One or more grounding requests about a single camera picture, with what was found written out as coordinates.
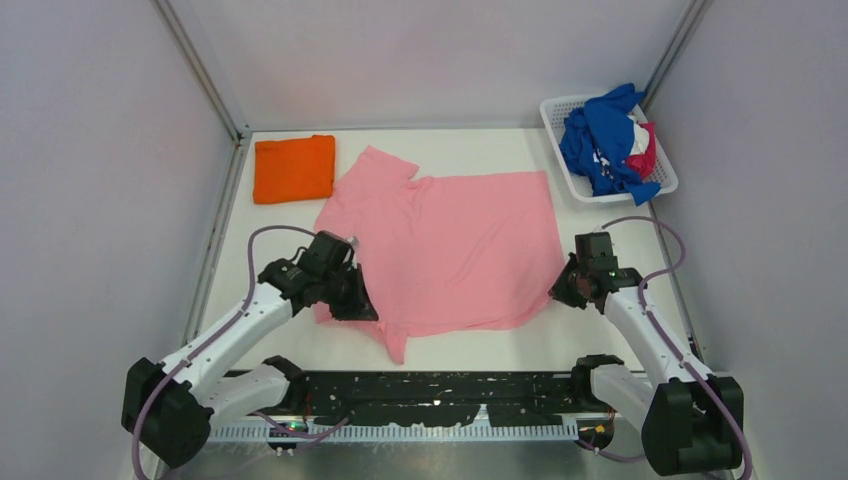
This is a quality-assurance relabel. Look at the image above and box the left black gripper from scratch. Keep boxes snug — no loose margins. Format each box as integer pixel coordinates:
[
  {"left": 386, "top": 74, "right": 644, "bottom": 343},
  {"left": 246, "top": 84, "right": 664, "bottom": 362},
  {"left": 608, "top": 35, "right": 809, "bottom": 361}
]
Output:
[{"left": 320, "top": 262, "right": 377, "bottom": 321}]

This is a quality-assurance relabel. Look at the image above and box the pink t shirt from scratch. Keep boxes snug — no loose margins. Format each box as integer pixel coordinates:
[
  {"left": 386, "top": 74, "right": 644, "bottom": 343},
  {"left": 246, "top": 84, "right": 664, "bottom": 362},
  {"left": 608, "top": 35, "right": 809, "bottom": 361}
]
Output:
[{"left": 315, "top": 147, "right": 565, "bottom": 365}]

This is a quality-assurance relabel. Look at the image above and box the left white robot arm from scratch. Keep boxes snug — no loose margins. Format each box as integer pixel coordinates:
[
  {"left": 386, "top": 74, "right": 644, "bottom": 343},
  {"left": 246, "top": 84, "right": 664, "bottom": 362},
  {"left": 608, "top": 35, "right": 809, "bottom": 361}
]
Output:
[{"left": 121, "top": 231, "right": 379, "bottom": 479}]

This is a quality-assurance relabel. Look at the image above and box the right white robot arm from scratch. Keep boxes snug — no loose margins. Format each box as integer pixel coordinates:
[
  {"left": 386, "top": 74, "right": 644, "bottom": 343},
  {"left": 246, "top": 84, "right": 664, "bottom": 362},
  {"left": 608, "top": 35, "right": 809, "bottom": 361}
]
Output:
[{"left": 549, "top": 232, "right": 745, "bottom": 476}]

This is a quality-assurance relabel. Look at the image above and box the blue t shirt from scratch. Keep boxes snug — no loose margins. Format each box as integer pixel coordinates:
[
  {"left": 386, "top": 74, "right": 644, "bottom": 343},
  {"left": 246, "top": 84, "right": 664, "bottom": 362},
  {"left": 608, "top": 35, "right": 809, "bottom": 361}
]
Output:
[{"left": 559, "top": 83, "right": 660, "bottom": 206}]

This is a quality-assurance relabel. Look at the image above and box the folded orange t shirt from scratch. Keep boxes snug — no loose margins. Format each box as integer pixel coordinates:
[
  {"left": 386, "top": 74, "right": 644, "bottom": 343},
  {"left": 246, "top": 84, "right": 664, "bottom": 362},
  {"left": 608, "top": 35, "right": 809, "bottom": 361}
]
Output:
[{"left": 253, "top": 135, "right": 336, "bottom": 205}]

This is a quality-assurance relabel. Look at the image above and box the red white t shirt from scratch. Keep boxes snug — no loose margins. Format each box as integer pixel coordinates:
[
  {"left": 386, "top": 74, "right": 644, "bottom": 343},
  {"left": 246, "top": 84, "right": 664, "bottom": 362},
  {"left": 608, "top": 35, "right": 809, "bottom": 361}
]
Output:
[{"left": 625, "top": 121, "right": 657, "bottom": 180}]

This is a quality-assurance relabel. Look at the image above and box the white plastic basket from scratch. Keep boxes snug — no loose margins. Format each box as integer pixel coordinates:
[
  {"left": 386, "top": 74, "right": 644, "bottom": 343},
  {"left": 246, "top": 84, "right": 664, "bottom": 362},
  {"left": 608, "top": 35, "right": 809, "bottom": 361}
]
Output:
[{"left": 539, "top": 93, "right": 679, "bottom": 206}]

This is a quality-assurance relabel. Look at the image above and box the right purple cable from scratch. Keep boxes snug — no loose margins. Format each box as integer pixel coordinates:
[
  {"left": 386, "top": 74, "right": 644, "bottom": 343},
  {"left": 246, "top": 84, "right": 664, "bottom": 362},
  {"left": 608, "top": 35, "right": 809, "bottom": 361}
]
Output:
[{"left": 574, "top": 215, "right": 755, "bottom": 480}]

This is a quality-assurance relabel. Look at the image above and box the purple cable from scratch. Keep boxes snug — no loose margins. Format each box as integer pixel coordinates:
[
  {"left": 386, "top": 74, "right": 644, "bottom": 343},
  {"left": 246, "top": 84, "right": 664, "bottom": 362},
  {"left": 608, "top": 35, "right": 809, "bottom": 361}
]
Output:
[
  {"left": 574, "top": 215, "right": 755, "bottom": 480},
  {"left": 131, "top": 225, "right": 352, "bottom": 480}
]

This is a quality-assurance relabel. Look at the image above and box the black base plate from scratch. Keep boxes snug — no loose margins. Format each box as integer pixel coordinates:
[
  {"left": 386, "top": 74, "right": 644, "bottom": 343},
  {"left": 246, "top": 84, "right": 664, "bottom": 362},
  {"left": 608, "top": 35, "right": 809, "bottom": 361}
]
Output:
[{"left": 261, "top": 370, "right": 610, "bottom": 427}]

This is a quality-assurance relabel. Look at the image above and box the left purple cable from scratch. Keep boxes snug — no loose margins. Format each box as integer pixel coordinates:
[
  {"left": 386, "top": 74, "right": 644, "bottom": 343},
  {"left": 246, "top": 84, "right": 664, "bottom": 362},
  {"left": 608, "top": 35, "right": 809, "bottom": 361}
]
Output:
[{"left": 131, "top": 225, "right": 352, "bottom": 480}]

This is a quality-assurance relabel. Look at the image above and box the white slotted cable duct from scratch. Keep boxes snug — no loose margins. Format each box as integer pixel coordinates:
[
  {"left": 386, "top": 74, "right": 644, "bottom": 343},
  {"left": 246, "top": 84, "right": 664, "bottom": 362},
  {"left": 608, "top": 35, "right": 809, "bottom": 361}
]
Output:
[{"left": 208, "top": 419, "right": 579, "bottom": 443}]

